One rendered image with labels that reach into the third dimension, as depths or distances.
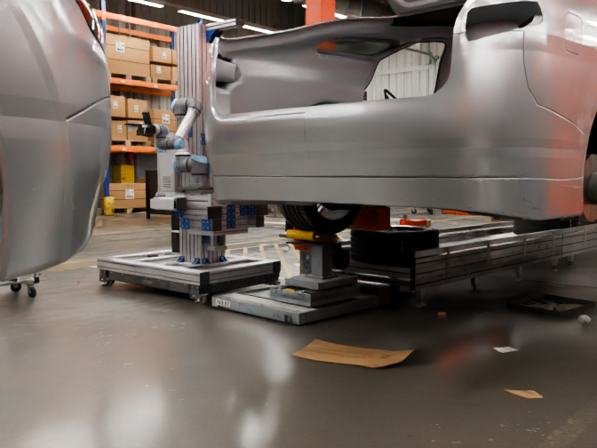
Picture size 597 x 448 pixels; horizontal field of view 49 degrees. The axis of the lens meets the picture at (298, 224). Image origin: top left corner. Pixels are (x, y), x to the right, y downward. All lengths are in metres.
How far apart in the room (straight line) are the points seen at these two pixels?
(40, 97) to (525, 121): 1.80
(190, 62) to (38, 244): 4.02
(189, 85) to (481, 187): 3.09
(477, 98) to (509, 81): 0.12
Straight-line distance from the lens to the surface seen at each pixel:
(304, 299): 4.16
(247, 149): 3.20
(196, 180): 4.81
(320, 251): 4.37
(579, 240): 7.14
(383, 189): 2.72
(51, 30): 1.28
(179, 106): 4.92
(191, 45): 5.20
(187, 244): 5.19
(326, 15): 5.08
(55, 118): 1.26
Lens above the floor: 0.92
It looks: 4 degrees down
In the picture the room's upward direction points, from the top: straight up
